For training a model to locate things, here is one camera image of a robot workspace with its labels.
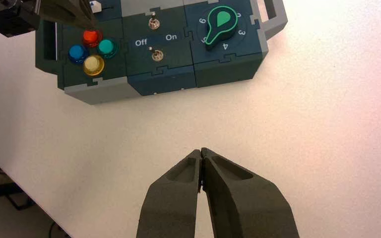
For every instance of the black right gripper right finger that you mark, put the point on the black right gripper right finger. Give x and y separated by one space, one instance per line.
243 207

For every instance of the white slider knob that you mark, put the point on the white slider knob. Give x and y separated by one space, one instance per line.
95 6

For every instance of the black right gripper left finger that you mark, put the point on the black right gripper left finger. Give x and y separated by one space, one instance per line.
174 203

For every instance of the green rotary knob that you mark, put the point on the green rotary knob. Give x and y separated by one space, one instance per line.
221 26

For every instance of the blue push button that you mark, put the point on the blue push button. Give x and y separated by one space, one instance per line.
77 53

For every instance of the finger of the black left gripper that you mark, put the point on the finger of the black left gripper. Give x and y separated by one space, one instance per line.
82 6
62 11

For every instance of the green push button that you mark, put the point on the green push button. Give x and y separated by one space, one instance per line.
106 47

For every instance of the metal toggle switch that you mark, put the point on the metal toggle switch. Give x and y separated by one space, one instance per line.
157 56
153 22

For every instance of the yellow push button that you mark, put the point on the yellow push button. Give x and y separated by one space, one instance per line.
93 64

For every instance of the dark teal control box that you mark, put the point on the dark teal control box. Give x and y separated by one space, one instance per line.
230 65

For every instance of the black metal frame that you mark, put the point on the black metal frame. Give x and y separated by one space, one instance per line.
0 191

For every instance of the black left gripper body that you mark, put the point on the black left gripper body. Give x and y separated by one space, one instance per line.
9 16

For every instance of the red push button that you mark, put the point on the red push button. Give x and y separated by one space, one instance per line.
91 37

